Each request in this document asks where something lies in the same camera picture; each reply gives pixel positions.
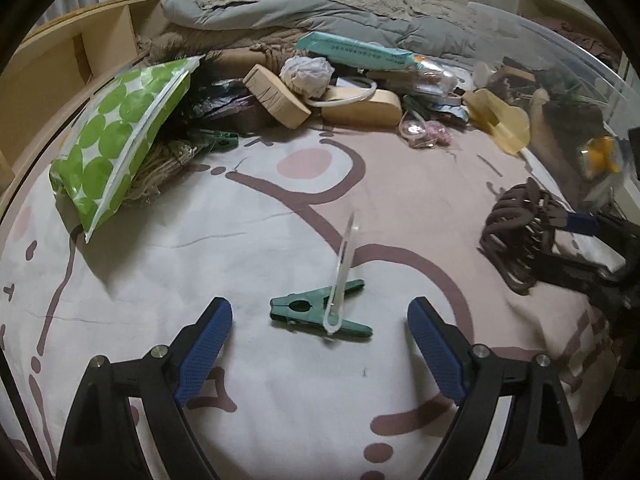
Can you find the green clothespin with white strap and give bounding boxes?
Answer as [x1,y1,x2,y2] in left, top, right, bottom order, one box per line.
[270,211,373,338]

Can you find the clear plastic bin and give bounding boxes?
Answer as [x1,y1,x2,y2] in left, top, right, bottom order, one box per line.
[467,1,640,221]

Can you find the wooden headboard shelf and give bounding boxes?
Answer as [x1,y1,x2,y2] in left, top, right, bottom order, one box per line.
[0,0,166,196]

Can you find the clear bag of pink buttons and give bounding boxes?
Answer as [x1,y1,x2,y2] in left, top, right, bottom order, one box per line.
[399,112,433,148]

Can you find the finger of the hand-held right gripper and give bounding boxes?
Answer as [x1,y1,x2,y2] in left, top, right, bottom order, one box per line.
[535,250,608,293]
[565,212,628,256]

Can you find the teal wipes pack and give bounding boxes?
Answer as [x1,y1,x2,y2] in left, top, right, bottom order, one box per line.
[295,31,426,72]

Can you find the clear bag of pink beads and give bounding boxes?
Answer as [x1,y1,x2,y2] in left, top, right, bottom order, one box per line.
[425,122,453,148]

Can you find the brown plastic hair claw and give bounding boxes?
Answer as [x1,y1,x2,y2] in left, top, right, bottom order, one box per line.
[479,182,571,295]

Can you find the orange round gadget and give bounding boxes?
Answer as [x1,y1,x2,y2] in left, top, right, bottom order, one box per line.
[577,136,623,180]

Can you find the green clothespin with white cord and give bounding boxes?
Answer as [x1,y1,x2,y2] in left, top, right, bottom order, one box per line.
[402,94,431,121]

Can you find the blue face mask pack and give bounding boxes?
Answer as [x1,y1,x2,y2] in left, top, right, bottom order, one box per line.
[432,97,468,121]

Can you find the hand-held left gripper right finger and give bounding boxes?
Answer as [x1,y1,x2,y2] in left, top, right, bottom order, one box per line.
[406,296,583,480]

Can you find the green polka dot pouch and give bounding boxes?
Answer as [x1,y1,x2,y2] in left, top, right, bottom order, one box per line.
[49,56,203,243]

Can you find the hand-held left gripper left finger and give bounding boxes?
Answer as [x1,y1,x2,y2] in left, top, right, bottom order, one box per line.
[55,296,233,480]

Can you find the crumpled white plastic ball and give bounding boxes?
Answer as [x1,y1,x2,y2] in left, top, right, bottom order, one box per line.
[279,56,335,98]

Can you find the yellow translucent plastic holder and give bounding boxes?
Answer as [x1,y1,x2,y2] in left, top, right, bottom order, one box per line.
[462,89,531,155]

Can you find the grey duvet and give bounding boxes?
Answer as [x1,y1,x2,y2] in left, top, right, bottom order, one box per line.
[160,0,481,58]

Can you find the wooden bedside shelf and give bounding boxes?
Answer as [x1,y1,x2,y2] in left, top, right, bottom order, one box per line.
[517,0,621,61]

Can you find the printed blanket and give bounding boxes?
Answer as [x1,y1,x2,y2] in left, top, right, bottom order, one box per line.
[0,125,616,480]

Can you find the brown furry blanket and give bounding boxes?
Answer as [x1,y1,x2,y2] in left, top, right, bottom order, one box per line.
[137,27,301,78]

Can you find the jute twine bundle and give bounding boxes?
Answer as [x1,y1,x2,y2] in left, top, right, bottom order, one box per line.
[122,140,201,206]

